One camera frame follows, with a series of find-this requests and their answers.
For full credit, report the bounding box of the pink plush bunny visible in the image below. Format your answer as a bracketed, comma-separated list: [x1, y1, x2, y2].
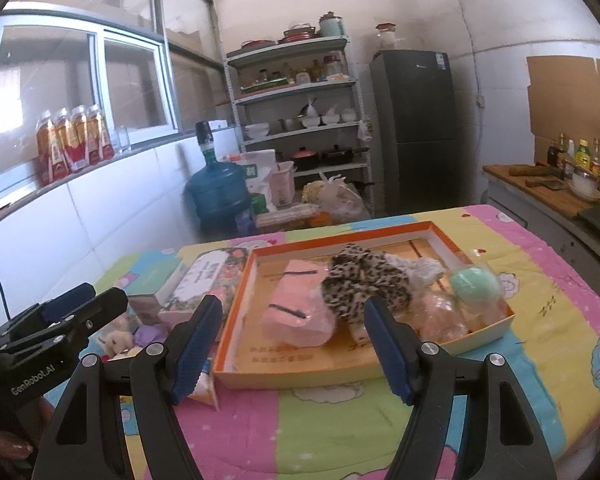
[97, 324, 134, 359]

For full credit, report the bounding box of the purple bow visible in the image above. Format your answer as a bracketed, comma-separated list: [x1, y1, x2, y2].
[133, 323, 171, 348]

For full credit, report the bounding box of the yellow cartoon tissue pack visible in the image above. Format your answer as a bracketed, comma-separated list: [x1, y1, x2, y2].
[188, 358, 219, 411]

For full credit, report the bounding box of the brown puff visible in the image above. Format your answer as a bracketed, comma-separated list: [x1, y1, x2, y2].
[408, 290, 469, 344]

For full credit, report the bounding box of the green sponge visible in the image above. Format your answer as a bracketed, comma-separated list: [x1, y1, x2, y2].
[448, 264, 503, 307]

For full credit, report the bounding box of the green white wipes pack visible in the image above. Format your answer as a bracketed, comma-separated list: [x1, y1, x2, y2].
[348, 322, 370, 347]

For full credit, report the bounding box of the floral white scrunchie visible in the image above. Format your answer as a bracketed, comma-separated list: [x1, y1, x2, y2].
[385, 254, 445, 290]

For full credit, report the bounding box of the leopard print scrunchie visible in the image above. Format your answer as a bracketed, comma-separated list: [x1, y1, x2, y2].
[321, 244, 414, 323]

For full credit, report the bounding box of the pink pouch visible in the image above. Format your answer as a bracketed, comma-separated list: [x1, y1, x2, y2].
[260, 260, 337, 348]

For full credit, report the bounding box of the left hand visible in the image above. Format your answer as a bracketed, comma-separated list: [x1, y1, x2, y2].
[0, 396, 55, 479]

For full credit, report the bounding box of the green book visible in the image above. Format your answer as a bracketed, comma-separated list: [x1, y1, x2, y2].
[120, 252, 188, 325]

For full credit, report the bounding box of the colorful cartoon bedsheet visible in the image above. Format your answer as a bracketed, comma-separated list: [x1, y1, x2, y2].
[44, 202, 600, 480]

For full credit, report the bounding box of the floral tissue box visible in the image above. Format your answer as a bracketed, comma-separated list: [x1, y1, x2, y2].
[158, 247, 249, 326]

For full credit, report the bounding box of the orange drink bottle pack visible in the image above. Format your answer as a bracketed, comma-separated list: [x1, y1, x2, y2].
[36, 104, 114, 185]

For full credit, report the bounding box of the blue water jug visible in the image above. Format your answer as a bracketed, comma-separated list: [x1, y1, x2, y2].
[184, 122, 254, 240]

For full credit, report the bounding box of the orange gold shallow box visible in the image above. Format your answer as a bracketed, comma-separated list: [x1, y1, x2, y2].
[213, 221, 515, 389]

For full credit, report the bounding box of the white sack with green label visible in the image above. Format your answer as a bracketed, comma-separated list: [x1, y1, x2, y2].
[224, 150, 277, 202]

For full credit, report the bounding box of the wooden counter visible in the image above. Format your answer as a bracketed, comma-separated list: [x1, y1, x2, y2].
[482, 164, 597, 220]

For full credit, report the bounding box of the pink plastic bin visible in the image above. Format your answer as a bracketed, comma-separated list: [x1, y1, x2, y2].
[270, 160, 296, 208]

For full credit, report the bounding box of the white bowl on counter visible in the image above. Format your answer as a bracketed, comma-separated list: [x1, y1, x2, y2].
[568, 172, 600, 202]

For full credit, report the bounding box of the plastic bag of food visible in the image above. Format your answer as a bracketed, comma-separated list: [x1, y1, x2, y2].
[302, 172, 370, 223]

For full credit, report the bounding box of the yellow oil bottle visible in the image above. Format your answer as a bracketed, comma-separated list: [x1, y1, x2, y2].
[574, 139, 591, 170]

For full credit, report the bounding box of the metal shelf rack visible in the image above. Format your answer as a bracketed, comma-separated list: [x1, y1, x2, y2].
[224, 35, 375, 211]

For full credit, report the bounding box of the cardboard sheet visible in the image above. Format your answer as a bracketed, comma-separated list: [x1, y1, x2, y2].
[527, 55, 600, 162]

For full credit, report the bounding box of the black refrigerator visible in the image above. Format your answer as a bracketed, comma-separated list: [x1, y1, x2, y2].
[370, 50, 462, 214]

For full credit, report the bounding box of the teal canister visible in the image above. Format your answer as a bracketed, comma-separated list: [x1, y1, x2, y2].
[318, 11, 347, 37]

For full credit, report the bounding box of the glass jar on fridge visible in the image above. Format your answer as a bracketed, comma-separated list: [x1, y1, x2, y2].
[376, 22, 398, 52]

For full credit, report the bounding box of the sliding window frame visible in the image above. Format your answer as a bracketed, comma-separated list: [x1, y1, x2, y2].
[0, 12, 176, 196]

